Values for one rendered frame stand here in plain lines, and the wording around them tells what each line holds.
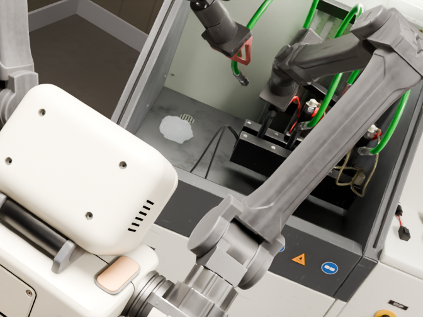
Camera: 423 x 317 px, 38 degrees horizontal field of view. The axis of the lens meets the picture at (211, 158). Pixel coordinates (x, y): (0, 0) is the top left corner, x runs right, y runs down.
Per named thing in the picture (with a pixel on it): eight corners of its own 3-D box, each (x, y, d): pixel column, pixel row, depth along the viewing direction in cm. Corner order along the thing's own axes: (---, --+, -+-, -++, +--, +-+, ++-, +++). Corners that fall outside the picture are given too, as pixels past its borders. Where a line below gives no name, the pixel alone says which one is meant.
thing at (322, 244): (99, 200, 151) (114, 152, 141) (105, 190, 154) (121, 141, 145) (332, 297, 152) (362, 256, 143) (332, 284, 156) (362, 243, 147)
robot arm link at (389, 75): (415, 2, 77) (469, 55, 79) (380, 0, 90) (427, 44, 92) (186, 259, 85) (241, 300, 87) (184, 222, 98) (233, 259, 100)
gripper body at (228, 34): (223, 19, 133) (208, -5, 128) (254, 35, 127) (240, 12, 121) (204, 41, 133) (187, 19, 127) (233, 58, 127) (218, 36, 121)
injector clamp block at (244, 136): (219, 180, 166) (240, 137, 157) (226, 159, 174) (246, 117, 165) (335, 228, 167) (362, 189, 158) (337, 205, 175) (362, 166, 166)
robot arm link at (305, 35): (281, 55, 123) (312, 83, 125) (313, 11, 125) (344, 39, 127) (259, 65, 134) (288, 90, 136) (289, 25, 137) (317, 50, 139)
